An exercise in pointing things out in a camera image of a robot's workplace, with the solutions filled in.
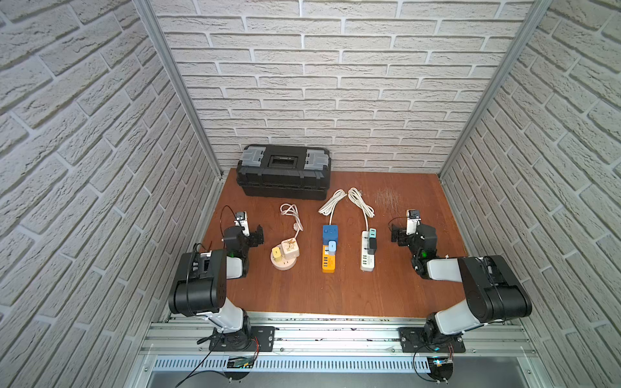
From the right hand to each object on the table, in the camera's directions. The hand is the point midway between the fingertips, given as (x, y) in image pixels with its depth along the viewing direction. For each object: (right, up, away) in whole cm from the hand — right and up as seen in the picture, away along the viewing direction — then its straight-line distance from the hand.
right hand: (408, 223), depth 94 cm
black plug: (-16, -8, -7) cm, 19 cm away
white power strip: (-18, -13, -7) cm, 23 cm away
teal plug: (-15, -3, -4) cm, 16 cm away
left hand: (-64, +1, 0) cm, 64 cm away
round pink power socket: (-50, -14, -7) cm, 52 cm away
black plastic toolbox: (-51, +21, +3) cm, 55 cm away
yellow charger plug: (-51, -10, -9) cm, 53 cm away
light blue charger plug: (-31, -8, -7) cm, 33 cm away
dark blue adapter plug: (-32, -3, -5) cm, 32 cm away
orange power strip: (-32, -14, -7) cm, 36 cm away
